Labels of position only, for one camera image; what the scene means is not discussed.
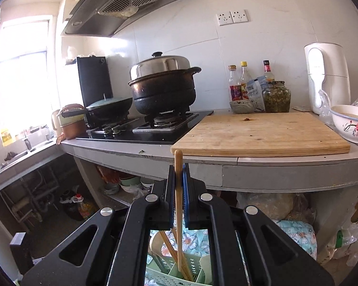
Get brown pot with cream lid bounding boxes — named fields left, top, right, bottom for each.
left=60, top=104, right=87, bottom=140

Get white electric kettle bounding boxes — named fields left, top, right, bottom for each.
left=304, top=42, right=352, bottom=115

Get yellow cap sauce bottle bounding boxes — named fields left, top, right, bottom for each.
left=240, top=61, right=252, bottom=101

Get window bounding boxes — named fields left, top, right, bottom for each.
left=0, top=15, right=55, bottom=136

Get floral teal cloth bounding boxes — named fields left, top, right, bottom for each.
left=149, top=219, right=317, bottom=286

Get green bowl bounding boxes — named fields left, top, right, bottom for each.
left=119, top=176, right=141, bottom=188

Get small grey bowl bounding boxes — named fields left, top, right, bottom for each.
left=229, top=100, right=257, bottom=114

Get black gas stove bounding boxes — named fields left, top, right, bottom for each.
left=75, top=110, right=214, bottom=142

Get beige jug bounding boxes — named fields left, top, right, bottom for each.
left=51, top=109, right=62, bottom=138

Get white wall socket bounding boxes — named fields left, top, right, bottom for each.
left=230, top=10, right=249, bottom=24
left=216, top=12, right=234, bottom=27

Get cooking oil bottle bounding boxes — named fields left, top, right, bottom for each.
left=73, top=194, right=96, bottom=221

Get steel range hood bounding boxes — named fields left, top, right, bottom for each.
left=61, top=0, right=203, bottom=38

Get black cooking pot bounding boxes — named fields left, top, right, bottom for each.
left=128, top=67, right=202, bottom=116

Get steel pot lid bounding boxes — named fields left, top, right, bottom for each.
left=130, top=51, right=192, bottom=81

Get white plastic bags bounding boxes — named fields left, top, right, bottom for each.
left=316, top=220, right=358, bottom=267

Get dark frying pan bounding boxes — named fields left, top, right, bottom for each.
left=61, top=97, right=134, bottom=120

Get grey concrete kitchen counter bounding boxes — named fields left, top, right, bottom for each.
left=0, top=138, right=358, bottom=215

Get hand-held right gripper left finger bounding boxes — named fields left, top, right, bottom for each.
left=21, top=164, right=176, bottom=286

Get black splash guard board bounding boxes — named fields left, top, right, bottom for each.
left=77, top=56, right=114, bottom=108

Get white floral enamel bowl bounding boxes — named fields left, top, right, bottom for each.
left=329, top=105, right=358, bottom=144

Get teal pan lid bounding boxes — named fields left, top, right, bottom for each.
left=86, top=93, right=132, bottom=109

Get white plastic spoon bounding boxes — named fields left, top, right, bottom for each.
left=198, top=256, right=211, bottom=275

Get wooden cutting board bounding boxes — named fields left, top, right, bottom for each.
left=171, top=112, right=351, bottom=157

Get bag of round flatbreads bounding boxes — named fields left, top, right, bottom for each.
left=237, top=192, right=295, bottom=221

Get clear plastic bag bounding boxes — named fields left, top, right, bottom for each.
left=318, top=89, right=335, bottom=126

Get green plastic utensil caddy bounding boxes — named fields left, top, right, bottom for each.
left=145, top=255, right=211, bottom=286

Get sink drain pipes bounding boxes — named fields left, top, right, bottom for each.
left=0, top=167, right=61, bottom=225

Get long wooden chopstick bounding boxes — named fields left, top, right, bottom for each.
left=174, top=150, right=186, bottom=276

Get dark plastic container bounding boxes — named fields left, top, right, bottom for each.
left=60, top=189, right=81, bottom=221

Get plastic seasoning packet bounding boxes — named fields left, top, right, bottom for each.
left=246, top=77, right=268, bottom=102

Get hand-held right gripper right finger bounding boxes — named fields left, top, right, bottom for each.
left=182, top=163, right=335, bottom=286

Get glass jar of pickles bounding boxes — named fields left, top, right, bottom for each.
left=262, top=80, right=292, bottom=113

